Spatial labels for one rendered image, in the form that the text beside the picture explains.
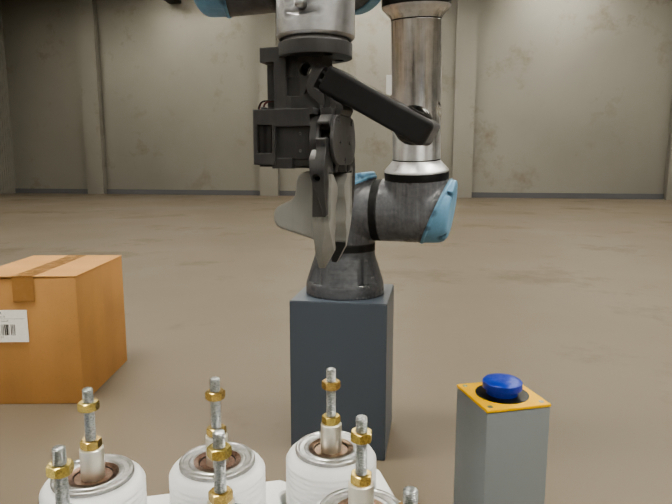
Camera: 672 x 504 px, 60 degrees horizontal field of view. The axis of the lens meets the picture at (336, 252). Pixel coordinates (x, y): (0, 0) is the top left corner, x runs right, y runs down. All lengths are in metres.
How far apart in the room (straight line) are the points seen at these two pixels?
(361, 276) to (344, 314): 0.08
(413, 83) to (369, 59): 8.51
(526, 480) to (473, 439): 0.06
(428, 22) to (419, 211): 0.31
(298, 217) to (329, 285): 0.53
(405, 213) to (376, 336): 0.23
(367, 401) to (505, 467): 0.51
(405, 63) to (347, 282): 0.39
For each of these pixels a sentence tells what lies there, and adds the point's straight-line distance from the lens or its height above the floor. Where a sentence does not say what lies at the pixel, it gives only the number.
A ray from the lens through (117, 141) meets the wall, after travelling 10.78.
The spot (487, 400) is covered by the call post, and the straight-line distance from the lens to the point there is 0.63.
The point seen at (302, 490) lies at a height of 0.23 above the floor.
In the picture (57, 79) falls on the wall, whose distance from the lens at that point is 11.41.
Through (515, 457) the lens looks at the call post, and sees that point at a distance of 0.64.
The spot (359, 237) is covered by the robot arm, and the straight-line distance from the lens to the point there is 1.08.
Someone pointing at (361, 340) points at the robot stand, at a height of 0.23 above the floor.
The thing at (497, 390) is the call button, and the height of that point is 0.32.
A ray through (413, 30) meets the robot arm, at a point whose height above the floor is 0.76.
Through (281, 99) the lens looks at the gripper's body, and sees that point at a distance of 0.58.
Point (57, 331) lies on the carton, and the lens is 1.47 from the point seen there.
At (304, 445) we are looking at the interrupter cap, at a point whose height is 0.25.
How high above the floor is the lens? 0.55
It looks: 9 degrees down
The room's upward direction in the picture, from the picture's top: straight up
